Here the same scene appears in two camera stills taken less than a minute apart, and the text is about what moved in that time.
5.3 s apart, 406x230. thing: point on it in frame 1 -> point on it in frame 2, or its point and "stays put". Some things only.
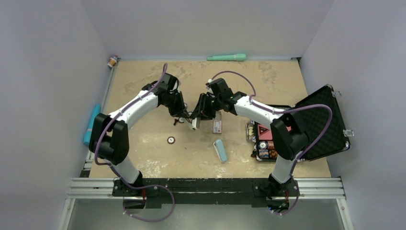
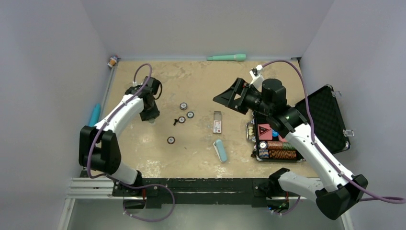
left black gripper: x=181 y=110 -> x=153 y=113
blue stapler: x=219 y=146 stays put
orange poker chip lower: x=171 y=140 stays put
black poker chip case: x=321 y=119 stays put
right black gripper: x=201 y=110 -> x=227 y=98
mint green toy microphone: x=237 y=57 stays put
